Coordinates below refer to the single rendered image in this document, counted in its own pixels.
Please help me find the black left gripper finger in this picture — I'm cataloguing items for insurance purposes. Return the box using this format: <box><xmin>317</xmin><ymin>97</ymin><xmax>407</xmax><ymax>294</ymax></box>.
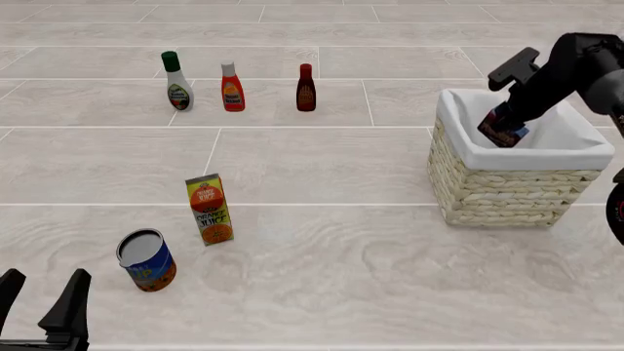
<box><xmin>0</xmin><ymin>268</ymin><xmax>27</xmax><ymax>332</ymax></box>
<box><xmin>37</xmin><ymin>268</ymin><xmax>93</xmax><ymax>345</ymax></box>

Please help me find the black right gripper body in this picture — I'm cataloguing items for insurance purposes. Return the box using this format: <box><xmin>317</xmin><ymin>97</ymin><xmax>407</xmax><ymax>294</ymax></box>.
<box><xmin>498</xmin><ymin>82</ymin><xmax>563</xmax><ymax>126</ymax></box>

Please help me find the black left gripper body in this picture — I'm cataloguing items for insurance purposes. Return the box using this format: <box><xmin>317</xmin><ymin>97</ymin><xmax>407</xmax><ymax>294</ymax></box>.
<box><xmin>0</xmin><ymin>331</ymin><xmax>92</xmax><ymax>351</ymax></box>

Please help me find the chocolate pudding box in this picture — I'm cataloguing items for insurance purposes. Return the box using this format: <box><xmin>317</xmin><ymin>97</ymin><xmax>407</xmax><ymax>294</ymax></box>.
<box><xmin>477</xmin><ymin>101</ymin><xmax>530</xmax><ymax>149</ymax></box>

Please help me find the white cloth basket liner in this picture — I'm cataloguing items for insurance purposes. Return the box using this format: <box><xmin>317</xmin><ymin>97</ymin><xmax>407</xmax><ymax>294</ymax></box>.
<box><xmin>436</xmin><ymin>88</ymin><xmax>616</xmax><ymax>172</ymax></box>

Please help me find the pale woven wicker basket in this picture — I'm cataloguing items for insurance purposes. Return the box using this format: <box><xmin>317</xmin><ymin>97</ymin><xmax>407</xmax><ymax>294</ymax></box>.
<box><xmin>427</xmin><ymin>88</ymin><xmax>616</xmax><ymax>229</ymax></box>

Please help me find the blue and orange soup tin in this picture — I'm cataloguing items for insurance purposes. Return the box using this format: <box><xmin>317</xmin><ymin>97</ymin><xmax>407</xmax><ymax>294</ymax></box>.
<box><xmin>115</xmin><ymin>228</ymin><xmax>177</xmax><ymax>293</ymax></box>

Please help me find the orange juice carton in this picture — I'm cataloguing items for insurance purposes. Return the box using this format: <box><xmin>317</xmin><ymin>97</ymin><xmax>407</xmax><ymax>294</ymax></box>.
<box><xmin>184</xmin><ymin>174</ymin><xmax>235</xmax><ymax>248</ymax></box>

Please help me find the dark red sauce bottle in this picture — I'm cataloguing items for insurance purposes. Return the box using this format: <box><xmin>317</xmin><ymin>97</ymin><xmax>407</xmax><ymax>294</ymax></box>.
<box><xmin>295</xmin><ymin>62</ymin><xmax>317</xmax><ymax>113</ymax></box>

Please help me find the white dressing bottle green cap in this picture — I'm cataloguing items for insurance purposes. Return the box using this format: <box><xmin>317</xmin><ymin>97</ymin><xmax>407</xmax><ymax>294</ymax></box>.
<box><xmin>161</xmin><ymin>50</ymin><xmax>196</xmax><ymax>113</ymax></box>

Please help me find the orange sauce bottle white cap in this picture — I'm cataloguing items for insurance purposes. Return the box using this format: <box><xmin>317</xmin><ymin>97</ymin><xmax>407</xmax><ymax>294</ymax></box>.
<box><xmin>220</xmin><ymin>60</ymin><xmax>247</xmax><ymax>113</ymax></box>

